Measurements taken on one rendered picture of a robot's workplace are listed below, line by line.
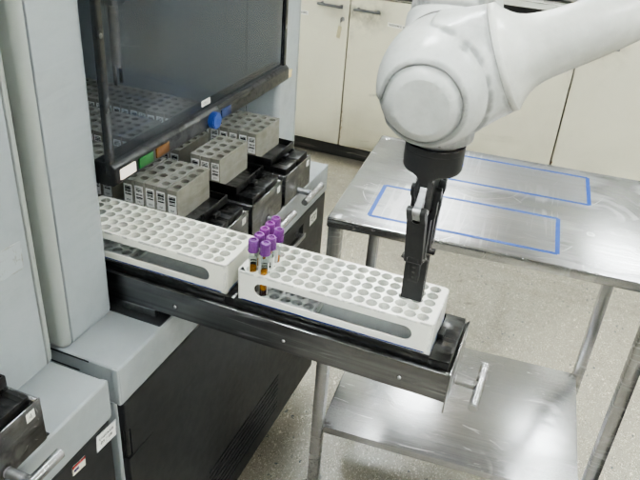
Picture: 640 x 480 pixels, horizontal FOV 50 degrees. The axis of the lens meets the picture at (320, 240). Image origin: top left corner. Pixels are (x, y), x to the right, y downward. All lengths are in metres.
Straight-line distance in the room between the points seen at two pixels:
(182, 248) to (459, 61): 0.59
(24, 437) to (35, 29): 0.49
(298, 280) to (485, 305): 1.63
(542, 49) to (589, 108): 2.58
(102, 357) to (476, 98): 0.69
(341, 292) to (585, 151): 2.41
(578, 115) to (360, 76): 1.01
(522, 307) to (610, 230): 1.25
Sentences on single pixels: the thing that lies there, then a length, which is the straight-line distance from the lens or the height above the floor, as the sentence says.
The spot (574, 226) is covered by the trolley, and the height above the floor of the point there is 0.82.
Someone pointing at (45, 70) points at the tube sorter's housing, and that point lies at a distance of 0.92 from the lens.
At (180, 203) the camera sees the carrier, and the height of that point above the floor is 0.85.
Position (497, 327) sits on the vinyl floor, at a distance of 2.47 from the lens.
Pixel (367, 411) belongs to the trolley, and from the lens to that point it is 1.64.
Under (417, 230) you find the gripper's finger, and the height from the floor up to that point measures 1.00.
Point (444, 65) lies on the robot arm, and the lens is 0.60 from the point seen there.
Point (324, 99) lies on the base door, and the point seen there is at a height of 0.30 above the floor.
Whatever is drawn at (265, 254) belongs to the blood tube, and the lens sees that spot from 0.97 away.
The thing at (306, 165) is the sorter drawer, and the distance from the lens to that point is 1.53.
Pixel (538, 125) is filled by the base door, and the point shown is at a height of 0.38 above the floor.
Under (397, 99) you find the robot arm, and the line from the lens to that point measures 0.61.
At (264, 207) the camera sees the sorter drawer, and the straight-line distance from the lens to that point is 1.36.
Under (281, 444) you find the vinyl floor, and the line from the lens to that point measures 1.93.
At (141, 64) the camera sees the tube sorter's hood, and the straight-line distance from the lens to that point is 1.05.
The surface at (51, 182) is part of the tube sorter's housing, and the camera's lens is 0.96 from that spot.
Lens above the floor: 1.42
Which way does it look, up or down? 30 degrees down
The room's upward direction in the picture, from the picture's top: 4 degrees clockwise
